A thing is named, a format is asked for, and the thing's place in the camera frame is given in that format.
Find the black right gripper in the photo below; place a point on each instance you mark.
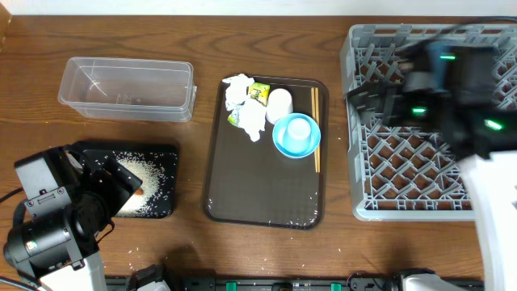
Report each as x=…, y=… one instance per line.
x=392, y=95

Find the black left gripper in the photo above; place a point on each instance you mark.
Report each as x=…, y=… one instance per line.
x=118, y=194

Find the wooden chopstick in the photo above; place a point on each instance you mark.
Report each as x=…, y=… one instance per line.
x=317, y=119
x=312, y=105

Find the pink plastic cup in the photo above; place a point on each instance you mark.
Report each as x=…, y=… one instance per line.
x=279, y=104

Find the light blue bowl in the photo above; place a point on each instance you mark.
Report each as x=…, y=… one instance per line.
x=279, y=130

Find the white napkin wrapper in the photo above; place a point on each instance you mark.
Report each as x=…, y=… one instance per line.
x=249, y=116

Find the white paper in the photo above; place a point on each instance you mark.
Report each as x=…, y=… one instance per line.
x=236, y=92

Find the dark blue plate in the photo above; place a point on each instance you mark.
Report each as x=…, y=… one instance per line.
x=439, y=55

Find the light blue cup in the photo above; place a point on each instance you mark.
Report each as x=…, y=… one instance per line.
x=297, y=136

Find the yellow green snack wrapper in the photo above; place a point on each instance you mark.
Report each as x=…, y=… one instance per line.
x=259, y=92

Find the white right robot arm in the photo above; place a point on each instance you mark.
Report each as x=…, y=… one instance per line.
x=483, y=140

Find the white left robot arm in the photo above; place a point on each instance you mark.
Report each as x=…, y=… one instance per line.
x=59, y=251

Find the grey dishwasher rack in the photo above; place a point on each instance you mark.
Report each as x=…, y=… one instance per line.
x=407, y=173

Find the clear plastic bin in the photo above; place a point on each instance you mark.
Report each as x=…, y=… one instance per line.
x=129, y=89

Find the pile of white rice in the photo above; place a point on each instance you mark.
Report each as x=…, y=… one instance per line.
x=157, y=170

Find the black shallow tray bin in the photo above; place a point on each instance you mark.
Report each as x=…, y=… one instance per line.
x=85, y=147

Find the brown serving tray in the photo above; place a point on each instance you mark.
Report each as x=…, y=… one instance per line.
x=252, y=183

